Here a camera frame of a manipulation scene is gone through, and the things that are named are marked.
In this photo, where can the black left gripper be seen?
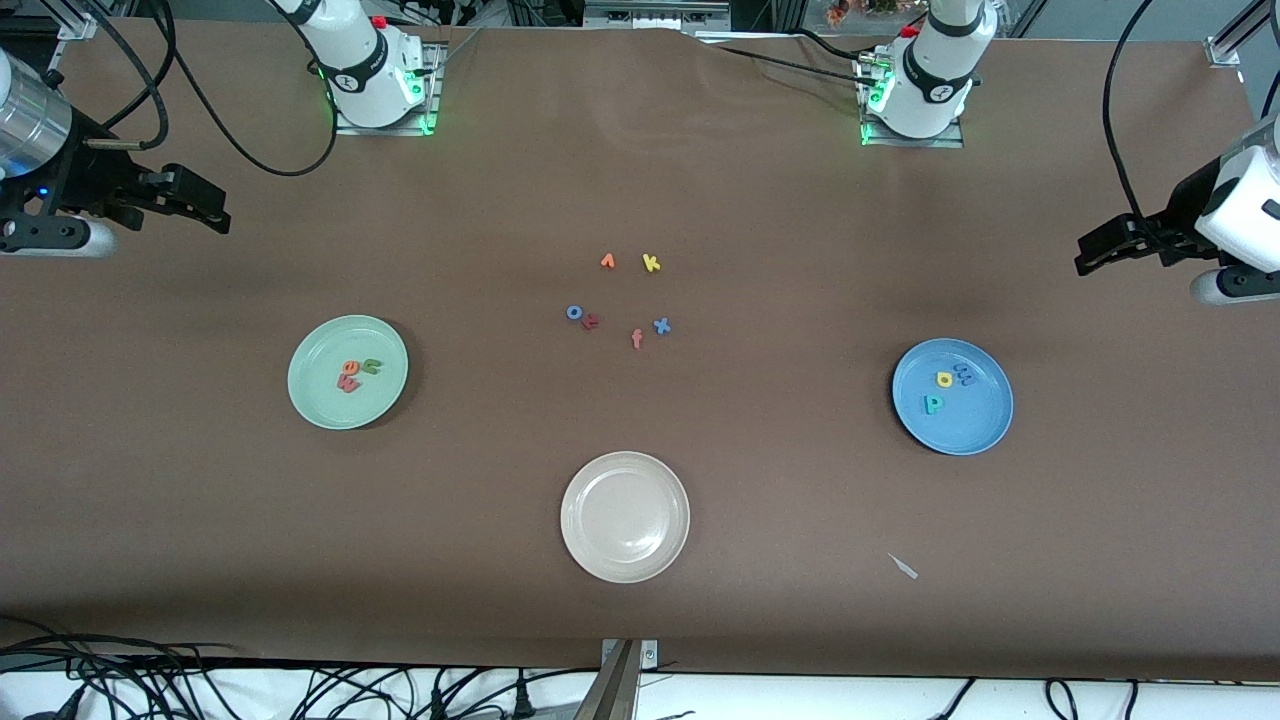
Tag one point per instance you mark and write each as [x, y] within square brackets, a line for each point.
[1186, 215]

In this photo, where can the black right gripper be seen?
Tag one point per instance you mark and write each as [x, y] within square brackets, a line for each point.
[75, 172]

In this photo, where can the blue foam letter m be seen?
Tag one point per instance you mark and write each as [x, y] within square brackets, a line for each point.
[964, 374]

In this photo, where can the red foam letter w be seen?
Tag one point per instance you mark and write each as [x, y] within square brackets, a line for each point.
[348, 383]

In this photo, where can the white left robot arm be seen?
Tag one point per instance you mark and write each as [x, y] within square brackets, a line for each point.
[930, 80]

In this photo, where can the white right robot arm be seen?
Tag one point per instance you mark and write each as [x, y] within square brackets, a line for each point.
[360, 60]

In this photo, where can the blue plate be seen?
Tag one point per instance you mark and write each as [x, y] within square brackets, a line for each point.
[975, 420]

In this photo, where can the short aluminium profile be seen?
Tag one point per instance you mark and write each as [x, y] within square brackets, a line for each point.
[1235, 35]

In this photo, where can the light green plate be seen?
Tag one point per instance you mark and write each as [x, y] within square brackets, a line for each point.
[320, 400]

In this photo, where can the orange dried flowers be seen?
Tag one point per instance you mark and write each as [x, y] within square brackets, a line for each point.
[860, 10]

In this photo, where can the small grey paper scrap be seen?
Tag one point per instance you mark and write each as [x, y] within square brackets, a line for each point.
[903, 566]

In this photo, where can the brown table cover sheet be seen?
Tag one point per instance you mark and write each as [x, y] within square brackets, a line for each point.
[640, 150]

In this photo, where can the grey metal box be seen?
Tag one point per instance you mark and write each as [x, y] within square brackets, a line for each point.
[655, 12]

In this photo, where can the beige plate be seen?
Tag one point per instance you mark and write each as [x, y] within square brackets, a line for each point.
[625, 517]

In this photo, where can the aluminium profile beam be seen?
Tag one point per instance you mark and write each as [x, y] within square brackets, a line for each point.
[612, 690]

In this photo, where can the long aluminium rail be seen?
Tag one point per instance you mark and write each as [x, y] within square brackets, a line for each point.
[75, 20]

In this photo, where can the small metal bracket plate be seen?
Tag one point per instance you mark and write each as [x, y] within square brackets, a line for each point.
[650, 655]

